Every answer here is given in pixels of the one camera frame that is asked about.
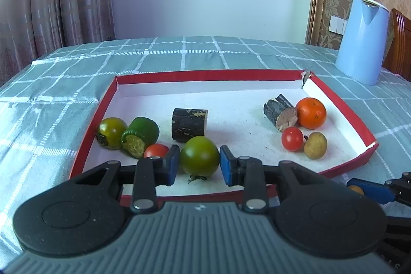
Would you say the brown longan fruit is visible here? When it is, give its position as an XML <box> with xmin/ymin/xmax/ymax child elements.
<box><xmin>303</xmin><ymin>131</ymin><xmax>328</xmax><ymax>160</ymax></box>

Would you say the red cherry tomato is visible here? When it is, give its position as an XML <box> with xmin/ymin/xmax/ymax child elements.
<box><xmin>144</xmin><ymin>143</ymin><xmax>169</xmax><ymax>158</ymax></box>
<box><xmin>282</xmin><ymin>127</ymin><xmax>304</xmax><ymax>152</ymax></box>

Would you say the green cucumber piece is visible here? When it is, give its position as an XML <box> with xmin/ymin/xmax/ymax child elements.
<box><xmin>121</xmin><ymin>117</ymin><xmax>160</xmax><ymax>159</ymax></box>

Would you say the dark sugarcane piece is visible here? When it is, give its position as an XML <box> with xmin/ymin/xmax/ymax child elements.
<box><xmin>171</xmin><ymin>108</ymin><xmax>208</xmax><ymax>143</ymax></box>
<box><xmin>263</xmin><ymin>94</ymin><xmax>297</xmax><ymax>132</ymax></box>

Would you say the large green tomato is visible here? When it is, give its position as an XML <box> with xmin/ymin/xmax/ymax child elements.
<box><xmin>180</xmin><ymin>136</ymin><xmax>219</xmax><ymax>183</ymax></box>

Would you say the green tomato in tray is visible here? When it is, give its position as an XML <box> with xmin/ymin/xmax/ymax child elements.
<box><xmin>96</xmin><ymin>118</ymin><xmax>127</xmax><ymax>150</ymax></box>

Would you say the orange tangerine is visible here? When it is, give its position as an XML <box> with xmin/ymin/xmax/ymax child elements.
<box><xmin>295</xmin><ymin>97</ymin><xmax>327</xmax><ymax>130</ymax></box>

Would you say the teal checked bedsheet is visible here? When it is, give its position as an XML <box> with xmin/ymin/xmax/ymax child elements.
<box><xmin>1</xmin><ymin>36</ymin><xmax>410</xmax><ymax>266</ymax></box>

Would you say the red shallow cardboard tray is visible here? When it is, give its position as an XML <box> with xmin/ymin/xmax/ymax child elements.
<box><xmin>68</xmin><ymin>69</ymin><xmax>380</xmax><ymax>209</ymax></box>

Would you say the wooden chair back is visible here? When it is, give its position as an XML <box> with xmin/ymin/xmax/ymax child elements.
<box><xmin>383</xmin><ymin>9</ymin><xmax>411</xmax><ymax>81</ymax></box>

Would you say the light blue kettle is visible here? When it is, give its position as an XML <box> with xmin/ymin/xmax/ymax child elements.
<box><xmin>335</xmin><ymin>0</ymin><xmax>389</xmax><ymax>86</ymax></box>

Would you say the white wall switch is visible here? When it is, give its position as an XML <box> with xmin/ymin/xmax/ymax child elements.
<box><xmin>329</xmin><ymin>15</ymin><xmax>348</xmax><ymax>35</ymax></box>

